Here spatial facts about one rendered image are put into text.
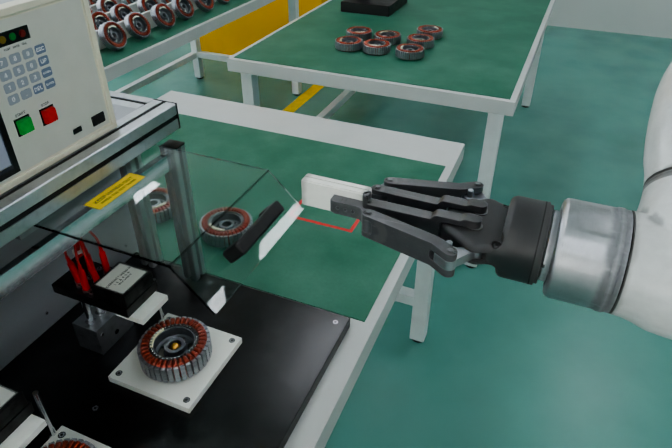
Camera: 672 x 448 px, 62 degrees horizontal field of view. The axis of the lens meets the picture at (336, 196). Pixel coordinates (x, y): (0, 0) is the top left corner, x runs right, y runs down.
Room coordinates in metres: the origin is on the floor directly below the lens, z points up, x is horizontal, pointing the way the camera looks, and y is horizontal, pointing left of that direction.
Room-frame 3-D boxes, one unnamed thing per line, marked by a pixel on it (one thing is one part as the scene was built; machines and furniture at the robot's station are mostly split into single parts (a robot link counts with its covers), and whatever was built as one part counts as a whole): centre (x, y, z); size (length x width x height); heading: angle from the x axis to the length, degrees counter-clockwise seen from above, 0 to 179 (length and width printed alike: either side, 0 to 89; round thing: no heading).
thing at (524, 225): (0.41, -0.14, 1.18); 0.09 x 0.08 x 0.07; 67
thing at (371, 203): (0.43, -0.08, 1.18); 0.11 x 0.01 x 0.04; 68
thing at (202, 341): (0.62, 0.25, 0.80); 0.11 x 0.11 x 0.04
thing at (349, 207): (0.44, -0.02, 1.18); 0.05 x 0.03 x 0.01; 67
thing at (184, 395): (0.62, 0.25, 0.78); 0.15 x 0.15 x 0.01; 67
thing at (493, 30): (2.77, -0.44, 0.37); 1.85 x 1.10 x 0.75; 157
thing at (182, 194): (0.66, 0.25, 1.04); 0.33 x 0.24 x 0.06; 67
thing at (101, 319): (0.68, 0.39, 0.80); 0.08 x 0.05 x 0.06; 157
